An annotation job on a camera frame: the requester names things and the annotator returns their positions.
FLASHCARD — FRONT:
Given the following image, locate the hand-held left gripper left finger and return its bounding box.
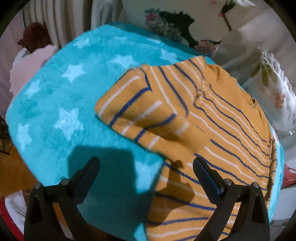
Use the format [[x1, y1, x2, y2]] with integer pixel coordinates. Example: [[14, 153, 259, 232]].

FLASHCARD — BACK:
[[24, 157, 101, 241]]

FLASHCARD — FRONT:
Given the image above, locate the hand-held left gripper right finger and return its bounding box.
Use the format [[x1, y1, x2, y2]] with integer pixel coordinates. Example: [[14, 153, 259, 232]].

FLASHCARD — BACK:
[[193, 157, 270, 241]]

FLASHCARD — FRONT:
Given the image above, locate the yellow striped sweater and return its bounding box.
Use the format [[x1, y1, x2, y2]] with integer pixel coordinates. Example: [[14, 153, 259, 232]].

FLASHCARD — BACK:
[[95, 56, 278, 241]]

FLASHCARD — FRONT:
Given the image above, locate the turquoise star blanket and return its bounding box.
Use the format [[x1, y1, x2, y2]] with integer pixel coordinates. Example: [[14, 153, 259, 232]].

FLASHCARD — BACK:
[[5, 22, 285, 241]]

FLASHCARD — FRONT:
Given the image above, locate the red rimmed white basin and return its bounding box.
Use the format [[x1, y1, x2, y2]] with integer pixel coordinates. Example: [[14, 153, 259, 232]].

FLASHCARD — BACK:
[[0, 190, 28, 241]]

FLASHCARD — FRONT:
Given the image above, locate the leaf print white pillow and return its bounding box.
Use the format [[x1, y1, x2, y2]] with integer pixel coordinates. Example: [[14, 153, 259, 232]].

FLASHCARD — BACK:
[[240, 50, 296, 138]]

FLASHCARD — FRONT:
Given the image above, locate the pink cloth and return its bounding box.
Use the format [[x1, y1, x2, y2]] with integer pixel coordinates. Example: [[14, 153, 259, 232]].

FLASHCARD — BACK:
[[9, 44, 58, 93]]

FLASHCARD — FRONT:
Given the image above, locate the beige cloth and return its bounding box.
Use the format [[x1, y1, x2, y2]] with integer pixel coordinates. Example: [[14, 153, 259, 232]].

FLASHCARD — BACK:
[[214, 9, 292, 78]]

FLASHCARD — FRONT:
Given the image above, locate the white ribbed radiator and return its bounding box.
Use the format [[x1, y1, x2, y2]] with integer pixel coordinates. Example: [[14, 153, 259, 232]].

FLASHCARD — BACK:
[[22, 0, 93, 49]]

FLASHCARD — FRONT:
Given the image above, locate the black floral print pillow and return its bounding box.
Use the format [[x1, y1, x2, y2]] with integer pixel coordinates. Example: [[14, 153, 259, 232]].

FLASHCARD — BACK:
[[91, 0, 262, 58]]

